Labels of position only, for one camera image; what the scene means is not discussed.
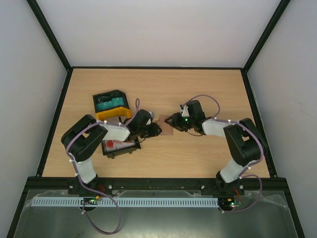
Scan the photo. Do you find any teal card stack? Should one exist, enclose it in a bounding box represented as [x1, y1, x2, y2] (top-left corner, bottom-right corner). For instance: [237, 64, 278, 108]
[97, 97, 124, 111]

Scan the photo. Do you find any black aluminium frame rail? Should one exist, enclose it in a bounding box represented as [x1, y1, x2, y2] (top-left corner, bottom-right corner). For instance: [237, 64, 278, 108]
[24, 175, 289, 196]

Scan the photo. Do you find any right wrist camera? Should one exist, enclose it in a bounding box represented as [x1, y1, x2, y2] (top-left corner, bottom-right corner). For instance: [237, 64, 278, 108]
[180, 104, 190, 118]

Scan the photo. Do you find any yellow bin with white cards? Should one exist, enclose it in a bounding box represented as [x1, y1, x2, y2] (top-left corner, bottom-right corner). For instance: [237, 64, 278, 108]
[96, 106, 132, 120]

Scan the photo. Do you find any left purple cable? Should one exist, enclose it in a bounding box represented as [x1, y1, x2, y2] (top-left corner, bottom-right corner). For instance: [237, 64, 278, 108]
[66, 98, 122, 234]

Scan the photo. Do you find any black bin with teal cards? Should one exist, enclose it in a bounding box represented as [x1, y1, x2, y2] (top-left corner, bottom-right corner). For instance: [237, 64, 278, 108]
[93, 90, 130, 113]

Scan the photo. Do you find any brown leather card holder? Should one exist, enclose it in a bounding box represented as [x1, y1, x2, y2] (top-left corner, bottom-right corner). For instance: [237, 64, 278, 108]
[157, 115, 173, 136]

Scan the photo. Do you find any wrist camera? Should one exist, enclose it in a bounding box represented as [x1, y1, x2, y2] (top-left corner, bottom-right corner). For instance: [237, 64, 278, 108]
[146, 112, 155, 125]
[180, 104, 190, 118]

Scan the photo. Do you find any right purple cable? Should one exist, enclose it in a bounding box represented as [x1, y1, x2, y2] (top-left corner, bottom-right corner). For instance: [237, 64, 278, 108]
[185, 95, 263, 214]

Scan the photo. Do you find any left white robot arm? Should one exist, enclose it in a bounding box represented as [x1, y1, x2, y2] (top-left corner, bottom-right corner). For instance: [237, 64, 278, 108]
[61, 109, 162, 184]

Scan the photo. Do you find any light blue slotted cable duct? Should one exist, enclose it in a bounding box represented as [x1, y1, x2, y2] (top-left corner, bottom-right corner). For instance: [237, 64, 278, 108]
[30, 197, 218, 208]

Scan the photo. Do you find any purple cable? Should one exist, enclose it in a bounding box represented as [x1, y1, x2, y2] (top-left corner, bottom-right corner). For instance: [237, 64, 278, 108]
[66, 98, 122, 234]
[185, 95, 263, 214]

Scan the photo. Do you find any black bin with red cards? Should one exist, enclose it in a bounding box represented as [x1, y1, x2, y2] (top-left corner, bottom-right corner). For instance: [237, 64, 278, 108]
[101, 139, 141, 159]

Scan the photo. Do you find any red card stack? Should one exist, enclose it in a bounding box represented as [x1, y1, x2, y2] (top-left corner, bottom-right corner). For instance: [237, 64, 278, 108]
[103, 140, 135, 153]

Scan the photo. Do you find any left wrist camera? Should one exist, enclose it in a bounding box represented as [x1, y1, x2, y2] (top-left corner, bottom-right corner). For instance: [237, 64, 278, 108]
[146, 112, 155, 125]

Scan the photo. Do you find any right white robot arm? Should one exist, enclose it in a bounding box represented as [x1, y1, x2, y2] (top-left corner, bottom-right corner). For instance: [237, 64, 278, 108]
[165, 100, 267, 194]

